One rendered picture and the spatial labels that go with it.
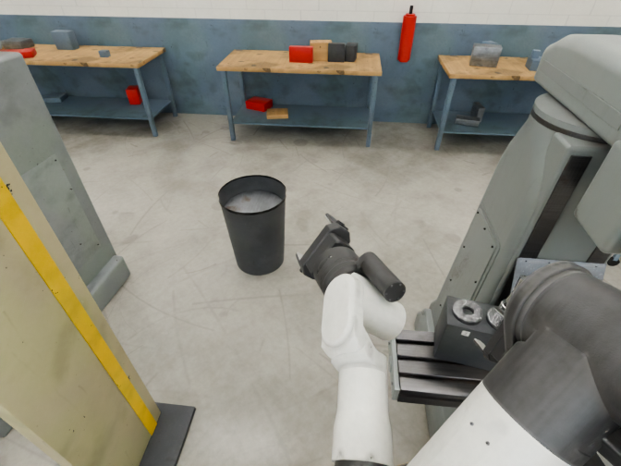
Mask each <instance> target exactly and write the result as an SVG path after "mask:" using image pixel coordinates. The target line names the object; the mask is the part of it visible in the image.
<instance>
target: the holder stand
mask: <svg viewBox="0 0 621 466"><path fill-rule="evenodd" d="M496 307H499V306H495V305H491V304H487V303H482V302H477V301H473V300H465V299H460V298H457V297H452V296H447V297H446V300H445V302H444V307H443V309H442V311H441V314H440V316H439V319H438V322H437V325H436V327H435V329H434V353H433V357H434V358H438V359H442V360H446V361H450V362H456V363H460V364H464V365H467V366H471V367H475V368H479V369H482V370H486V371H491V370H492V369H493V368H494V366H495V365H496V363H494V362H490V361H489V360H488V359H485V358H484V357H483V353H482V352H481V350H480V349H479V348H478V346H477V345H476V344H475V343H474V341H473V340H474V338H476V339H478V340H480V341H481V342H482V343H483V344H484V345H485V346H486V345H487V343H488V342H489V340H490V339H491V338H492V336H493V334H494V333H495V331H496V330H497V329H498V327H499V326H500V324H501V323H499V322H497V321H496V319H495V318H494V315H495V313H496V310H495V308H496Z"/></svg>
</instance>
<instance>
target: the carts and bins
mask: <svg viewBox="0 0 621 466"><path fill-rule="evenodd" d="M219 193H220V194H219ZM218 196H219V200H218V202H219V201H220V202H219V203H220V205H221V208H222V211H223V215H224V218H225V224H226V227H227V231H228V234H229V238H230V240H231V244H232V248H233V251H234V254H235V257H236V261H237V266H238V267H239V269H240V270H241V271H243V272H244V273H247V274H249V275H254V276H263V275H267V274H270V273H272V272H274V271H275V270H277V269H278V268H279V267H280V266H281V265H282V263H283V261H284V253H285V215H286V186H285V185H284V184H283V183H282V182H281V181H279V180H278V179H276V178H272V177H268V176H262V175H250V176H244V177H240V178H235V179H232V180H230V181H229V182H227V183H226V184H225V185H224V186H223V187H222V188H221V189H220V190H219V192H218ZM620 257H621V254H614V255H613V256H612V257H610V259H609V260H608V261H607V264H608V265H610V266H615V265H618V264H619V263H620V261H619V258H620Z"/></svg>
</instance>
